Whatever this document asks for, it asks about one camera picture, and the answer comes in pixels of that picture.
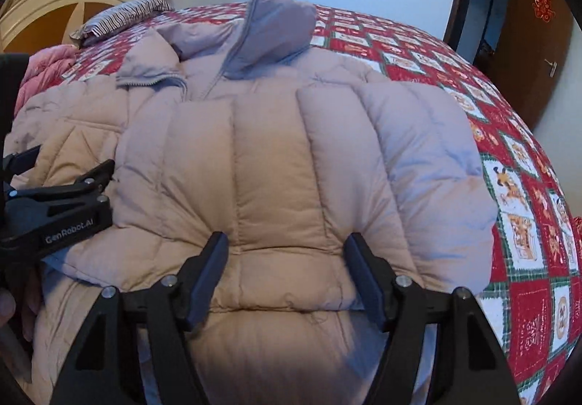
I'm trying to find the person's left hand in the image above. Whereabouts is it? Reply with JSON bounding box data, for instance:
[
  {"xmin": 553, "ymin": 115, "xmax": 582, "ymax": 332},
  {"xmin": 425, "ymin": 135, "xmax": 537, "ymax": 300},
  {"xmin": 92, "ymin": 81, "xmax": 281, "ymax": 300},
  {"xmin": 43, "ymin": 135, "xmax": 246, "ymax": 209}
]
[{"xmin": 1, "ymin": 267, "xmax": 43, "ymax": 384}]

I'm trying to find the cream wooden headboard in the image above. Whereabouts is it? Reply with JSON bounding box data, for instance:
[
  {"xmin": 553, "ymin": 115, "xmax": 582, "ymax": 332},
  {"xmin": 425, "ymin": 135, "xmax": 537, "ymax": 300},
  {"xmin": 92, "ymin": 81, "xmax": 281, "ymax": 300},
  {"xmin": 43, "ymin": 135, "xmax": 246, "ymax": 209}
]
[{"xmin": 1, "ymin": 0, "xmax": 132, "ymax": 54}]

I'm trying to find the striped pillow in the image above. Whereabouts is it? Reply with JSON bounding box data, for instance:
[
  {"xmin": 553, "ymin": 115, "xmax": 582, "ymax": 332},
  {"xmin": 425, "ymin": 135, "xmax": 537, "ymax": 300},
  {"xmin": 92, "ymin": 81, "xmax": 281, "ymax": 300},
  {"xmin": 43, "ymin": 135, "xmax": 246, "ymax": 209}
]
[{"xmin": 69, "ymin": 0, "xmax": 174, "ymax": 47}]

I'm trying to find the red double happiness decoration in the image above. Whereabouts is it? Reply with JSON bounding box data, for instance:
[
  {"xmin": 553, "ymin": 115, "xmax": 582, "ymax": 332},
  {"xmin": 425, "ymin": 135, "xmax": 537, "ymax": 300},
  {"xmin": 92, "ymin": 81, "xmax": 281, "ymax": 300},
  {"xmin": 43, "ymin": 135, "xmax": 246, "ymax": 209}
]
[{"xmin": 532, "ymin": 0, "xmax": 555, "ymax": 24}]

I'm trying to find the brown wooden door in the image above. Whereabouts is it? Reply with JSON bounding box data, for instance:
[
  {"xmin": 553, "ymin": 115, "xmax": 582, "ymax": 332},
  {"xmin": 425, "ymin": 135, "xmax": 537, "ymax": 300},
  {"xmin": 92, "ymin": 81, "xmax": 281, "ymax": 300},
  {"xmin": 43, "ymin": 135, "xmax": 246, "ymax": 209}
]
[{"xmin": 489, "ymin": 0, "xmax": 573, "ymax": 129}]

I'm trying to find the red patchwork bed quilt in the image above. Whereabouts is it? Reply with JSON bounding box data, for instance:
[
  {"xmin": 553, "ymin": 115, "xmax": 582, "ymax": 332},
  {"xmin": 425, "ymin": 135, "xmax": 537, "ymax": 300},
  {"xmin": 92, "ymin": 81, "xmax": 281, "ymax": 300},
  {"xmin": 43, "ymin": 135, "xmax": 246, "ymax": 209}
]
[{"xmin": 68, "ymin": 3, "xmax": 581, "ymax": 404}]

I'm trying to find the pink folded blanket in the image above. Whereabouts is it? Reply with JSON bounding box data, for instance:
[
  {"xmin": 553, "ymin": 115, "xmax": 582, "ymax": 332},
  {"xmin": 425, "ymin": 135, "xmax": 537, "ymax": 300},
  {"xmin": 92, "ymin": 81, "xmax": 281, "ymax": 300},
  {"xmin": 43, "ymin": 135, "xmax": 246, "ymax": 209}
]
[{"xmin": 14, "ymin": 44, "xmax": 79, "ymax": 115}]

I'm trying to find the silver door handle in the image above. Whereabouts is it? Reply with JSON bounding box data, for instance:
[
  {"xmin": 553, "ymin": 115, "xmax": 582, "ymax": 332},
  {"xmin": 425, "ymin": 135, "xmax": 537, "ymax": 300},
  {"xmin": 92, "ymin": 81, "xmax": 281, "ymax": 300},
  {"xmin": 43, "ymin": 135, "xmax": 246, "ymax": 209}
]
[{"xmin": 545, "ymin": 59, "xmax": 557, "ymax": 78}]

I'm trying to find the lilac quilted puffer jacket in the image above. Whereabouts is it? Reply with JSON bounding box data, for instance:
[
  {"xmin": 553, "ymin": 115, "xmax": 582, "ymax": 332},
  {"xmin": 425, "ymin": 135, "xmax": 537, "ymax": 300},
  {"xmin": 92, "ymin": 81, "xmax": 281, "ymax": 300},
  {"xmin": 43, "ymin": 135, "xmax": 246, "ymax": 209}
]
[{"xmin": 5, "ymin": 0, "xmax": 497, "ymax": 404}]

